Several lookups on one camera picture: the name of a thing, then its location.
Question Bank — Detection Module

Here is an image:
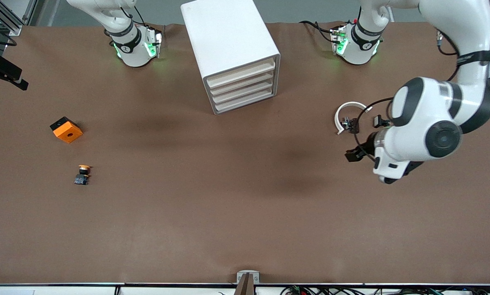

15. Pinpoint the white tray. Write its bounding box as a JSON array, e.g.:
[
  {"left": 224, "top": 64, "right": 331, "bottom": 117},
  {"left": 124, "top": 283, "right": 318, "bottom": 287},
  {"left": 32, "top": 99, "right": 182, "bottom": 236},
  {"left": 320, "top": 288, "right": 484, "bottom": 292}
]
[{"left": 209, "top": 68, "right": 276, "bottom": 96}]

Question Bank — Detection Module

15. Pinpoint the orange button box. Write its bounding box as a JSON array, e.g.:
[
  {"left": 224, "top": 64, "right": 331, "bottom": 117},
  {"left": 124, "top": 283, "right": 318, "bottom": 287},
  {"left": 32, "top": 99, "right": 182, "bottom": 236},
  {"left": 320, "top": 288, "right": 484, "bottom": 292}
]
[{"left": 50, "top": 116, "right": 84, "bottom": 144}]

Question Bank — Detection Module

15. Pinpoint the yellow push button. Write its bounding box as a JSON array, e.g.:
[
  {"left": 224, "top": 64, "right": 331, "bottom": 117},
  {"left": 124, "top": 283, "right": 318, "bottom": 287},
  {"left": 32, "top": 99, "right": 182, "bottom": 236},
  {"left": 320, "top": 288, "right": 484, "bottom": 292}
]
[{"left": 74, "top": 165, "right": 93, "bottom": 186}]

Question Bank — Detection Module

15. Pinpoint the dark brown terminal block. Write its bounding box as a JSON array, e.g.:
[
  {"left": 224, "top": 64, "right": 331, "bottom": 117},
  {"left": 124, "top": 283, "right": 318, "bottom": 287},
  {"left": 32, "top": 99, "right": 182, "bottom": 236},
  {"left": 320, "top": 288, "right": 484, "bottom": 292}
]
[{"left": 341, "top": 117, "right": 360, "bottom": 134}]

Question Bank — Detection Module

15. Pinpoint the brown table mat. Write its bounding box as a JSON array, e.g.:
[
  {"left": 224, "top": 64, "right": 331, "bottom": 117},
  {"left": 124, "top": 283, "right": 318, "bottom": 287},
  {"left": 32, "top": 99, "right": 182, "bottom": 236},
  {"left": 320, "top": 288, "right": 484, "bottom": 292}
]
[{"left": 0, "top": 20, "right": 490, "bottom": 285}]

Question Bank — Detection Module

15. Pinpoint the brown pole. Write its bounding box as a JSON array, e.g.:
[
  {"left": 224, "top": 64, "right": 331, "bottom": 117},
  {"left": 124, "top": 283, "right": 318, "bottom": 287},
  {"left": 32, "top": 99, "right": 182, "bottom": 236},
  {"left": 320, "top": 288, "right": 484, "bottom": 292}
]
[{"left": 233, "top": 273, "right": 255, "bottom": 295}]

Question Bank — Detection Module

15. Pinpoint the aluminium frame post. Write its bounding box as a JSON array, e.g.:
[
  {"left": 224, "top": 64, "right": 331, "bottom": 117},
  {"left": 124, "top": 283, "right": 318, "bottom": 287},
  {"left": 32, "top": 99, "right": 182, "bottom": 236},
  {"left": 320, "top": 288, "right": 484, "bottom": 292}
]
[{"left": 0, "top": 0, "right": 38, "bottom": 36}]

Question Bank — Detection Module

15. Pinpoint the black left camera cable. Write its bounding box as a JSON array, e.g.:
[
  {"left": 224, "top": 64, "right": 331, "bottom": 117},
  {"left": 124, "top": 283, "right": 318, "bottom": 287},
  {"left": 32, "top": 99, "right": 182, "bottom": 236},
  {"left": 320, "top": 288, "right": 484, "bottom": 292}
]
[{"left": 353, "top": 31, "right": 460, "bottom": 162}]

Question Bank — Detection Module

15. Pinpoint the white curved plastic bracket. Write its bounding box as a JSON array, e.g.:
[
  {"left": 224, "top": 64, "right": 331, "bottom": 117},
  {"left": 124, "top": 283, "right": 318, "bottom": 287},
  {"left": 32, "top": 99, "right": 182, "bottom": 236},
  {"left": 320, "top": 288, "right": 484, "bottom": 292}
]
[{"left": 334, "top": 101, "right": 372, "bottom": 135}]

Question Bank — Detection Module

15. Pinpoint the black base cable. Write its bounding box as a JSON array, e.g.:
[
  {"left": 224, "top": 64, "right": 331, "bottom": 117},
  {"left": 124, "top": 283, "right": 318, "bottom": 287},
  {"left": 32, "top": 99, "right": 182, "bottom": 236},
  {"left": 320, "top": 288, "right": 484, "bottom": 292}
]
[{"left": 300, "top": 20, "right": 335, "bottom": 43}]

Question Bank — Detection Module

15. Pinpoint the grey metal bracket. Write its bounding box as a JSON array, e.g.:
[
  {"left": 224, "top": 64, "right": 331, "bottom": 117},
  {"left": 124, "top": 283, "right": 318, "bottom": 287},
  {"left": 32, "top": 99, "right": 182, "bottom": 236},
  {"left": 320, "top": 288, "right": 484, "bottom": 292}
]
[{"left": 237, "top": 270, "right": 260, "bottom": 284}]

